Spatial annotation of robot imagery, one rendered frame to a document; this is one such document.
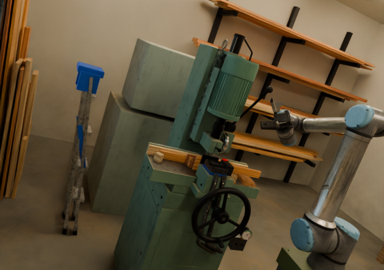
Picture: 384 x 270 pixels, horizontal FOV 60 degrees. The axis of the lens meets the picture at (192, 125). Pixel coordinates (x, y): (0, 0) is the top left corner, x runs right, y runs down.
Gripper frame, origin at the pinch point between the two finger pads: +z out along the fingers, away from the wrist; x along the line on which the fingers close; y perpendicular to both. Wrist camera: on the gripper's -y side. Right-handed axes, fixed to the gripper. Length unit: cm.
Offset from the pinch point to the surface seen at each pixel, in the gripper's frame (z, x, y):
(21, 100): 26, -40, -163
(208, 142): 3.8, 13.2, -34.3
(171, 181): 15, 36, -50
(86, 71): 32, -39, -102
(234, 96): 17.8, -0.6, -14.5
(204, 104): 8.4, -8.2, -34.3
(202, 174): 11, 34, -36
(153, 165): 22, 30, -56
